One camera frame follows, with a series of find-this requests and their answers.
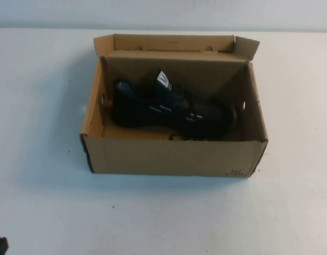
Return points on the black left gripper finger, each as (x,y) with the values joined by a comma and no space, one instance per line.
(2,248)

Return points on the black knit sneaker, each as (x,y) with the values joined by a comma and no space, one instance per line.
(152,117)

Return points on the brown cardboard shoe box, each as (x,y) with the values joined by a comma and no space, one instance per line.
(166,156)

